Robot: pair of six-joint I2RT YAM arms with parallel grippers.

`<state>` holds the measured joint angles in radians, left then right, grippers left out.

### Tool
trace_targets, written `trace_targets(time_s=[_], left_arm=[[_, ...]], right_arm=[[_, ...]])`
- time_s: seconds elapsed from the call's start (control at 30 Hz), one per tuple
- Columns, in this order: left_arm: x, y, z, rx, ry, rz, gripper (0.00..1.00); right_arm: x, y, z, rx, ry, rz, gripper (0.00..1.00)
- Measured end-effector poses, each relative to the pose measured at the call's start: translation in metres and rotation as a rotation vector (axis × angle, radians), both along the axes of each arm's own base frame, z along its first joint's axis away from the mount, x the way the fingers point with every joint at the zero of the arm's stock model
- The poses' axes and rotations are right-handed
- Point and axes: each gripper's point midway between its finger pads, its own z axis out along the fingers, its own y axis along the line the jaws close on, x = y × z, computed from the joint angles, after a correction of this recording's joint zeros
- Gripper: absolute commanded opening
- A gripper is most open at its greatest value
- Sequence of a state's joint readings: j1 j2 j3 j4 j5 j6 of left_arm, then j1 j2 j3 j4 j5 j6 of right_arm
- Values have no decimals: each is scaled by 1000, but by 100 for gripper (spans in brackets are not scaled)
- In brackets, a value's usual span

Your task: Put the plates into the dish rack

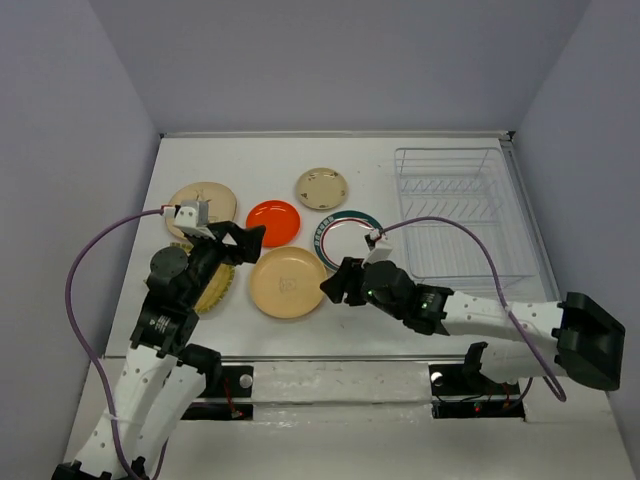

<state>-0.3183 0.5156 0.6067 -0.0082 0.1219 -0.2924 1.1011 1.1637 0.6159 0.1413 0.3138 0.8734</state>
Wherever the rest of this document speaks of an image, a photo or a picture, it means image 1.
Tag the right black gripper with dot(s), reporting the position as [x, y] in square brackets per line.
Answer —
[350, 273]

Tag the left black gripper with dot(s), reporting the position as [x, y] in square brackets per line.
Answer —
[249, 241]

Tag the beige bird pattern plate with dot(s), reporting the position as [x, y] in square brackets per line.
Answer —
[222, 206]

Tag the green rimmed white plate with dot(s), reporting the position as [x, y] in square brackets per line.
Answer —
[342, 234]

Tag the orange plate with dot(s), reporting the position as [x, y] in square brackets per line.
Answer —
[281, 221]

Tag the plain tan plate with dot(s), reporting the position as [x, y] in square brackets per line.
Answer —
[285, 282]

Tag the small cream plate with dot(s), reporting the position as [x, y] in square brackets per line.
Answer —
[321, 189]

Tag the yellow woven pattern plate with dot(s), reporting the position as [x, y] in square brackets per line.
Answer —
[185, 278]

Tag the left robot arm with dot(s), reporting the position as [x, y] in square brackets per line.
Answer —
[163, 372]

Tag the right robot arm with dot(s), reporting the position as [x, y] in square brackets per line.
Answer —
[574, 338]

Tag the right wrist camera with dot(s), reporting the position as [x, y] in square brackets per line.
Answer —
[379, 247]

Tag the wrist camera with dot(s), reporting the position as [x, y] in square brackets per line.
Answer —
[191, 214]
[379, 247]

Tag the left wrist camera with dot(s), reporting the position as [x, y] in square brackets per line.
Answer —
[191, 214]

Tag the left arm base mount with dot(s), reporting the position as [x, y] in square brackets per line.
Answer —
[229, 399]

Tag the white wire dish rack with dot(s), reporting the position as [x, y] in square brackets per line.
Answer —
[466, 229]

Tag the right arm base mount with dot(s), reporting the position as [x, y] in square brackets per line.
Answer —
[456, 395]

